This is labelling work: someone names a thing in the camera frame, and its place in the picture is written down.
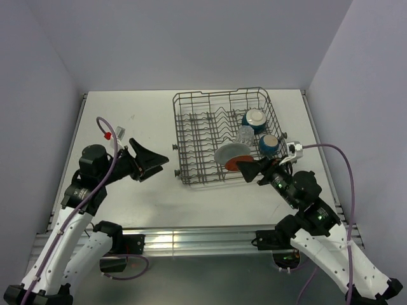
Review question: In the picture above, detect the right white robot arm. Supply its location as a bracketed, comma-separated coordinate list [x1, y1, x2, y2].
[237, 158, 403, 304]

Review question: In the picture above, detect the orange-red saucer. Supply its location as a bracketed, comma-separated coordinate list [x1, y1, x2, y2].
[224, 155, 254, 172]

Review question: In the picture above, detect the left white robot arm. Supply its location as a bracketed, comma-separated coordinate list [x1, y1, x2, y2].
[4, 139, 169, 304]

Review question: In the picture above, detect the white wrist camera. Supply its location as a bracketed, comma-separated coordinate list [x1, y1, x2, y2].
[104, 126, 125, 150]
[279, 141, 303, 165]

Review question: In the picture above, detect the grey wire dish rack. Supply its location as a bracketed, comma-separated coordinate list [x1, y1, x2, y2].
[172, 87, 287, 186]

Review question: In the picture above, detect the dark blue mug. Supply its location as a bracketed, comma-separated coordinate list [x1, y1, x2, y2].
[259, 134, 280, 157]

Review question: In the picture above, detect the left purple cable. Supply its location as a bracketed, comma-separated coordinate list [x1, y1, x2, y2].
[20, 116, 150, 305]

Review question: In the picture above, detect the cream bowl with dark exterior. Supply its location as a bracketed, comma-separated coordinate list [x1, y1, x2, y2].
[242, 109, 267, 134]

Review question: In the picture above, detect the clear faceted glass tumbler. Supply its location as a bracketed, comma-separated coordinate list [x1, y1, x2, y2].
[235, 125, 254, 146]

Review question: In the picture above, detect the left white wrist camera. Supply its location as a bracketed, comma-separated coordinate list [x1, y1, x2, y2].
[104, 126, 125, 150]

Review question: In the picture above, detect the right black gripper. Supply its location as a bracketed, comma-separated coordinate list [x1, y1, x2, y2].
[235, 153, 298, 208]

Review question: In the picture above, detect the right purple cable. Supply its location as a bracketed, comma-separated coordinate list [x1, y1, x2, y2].
[297, 143, 355, 305]

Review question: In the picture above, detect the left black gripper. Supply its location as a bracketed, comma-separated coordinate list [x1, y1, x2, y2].
[98, 138, 168, 185]

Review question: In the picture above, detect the aluminium mounting rail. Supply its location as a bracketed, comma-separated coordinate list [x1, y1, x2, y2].
[31, 203, 365, 261]

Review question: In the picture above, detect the right black base bracket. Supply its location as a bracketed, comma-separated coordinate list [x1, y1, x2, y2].
[251, 229, 293, 251]

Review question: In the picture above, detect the purple cable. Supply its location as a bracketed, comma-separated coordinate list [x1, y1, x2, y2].
[20, 116, 150, 305]
[297, 143, 355, 305]

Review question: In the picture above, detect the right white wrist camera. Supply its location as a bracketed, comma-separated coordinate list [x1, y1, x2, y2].
[279, 141, 303, 165]

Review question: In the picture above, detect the pale blue scalloped plate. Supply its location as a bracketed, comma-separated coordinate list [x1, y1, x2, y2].
[214, 143, 251, 165]

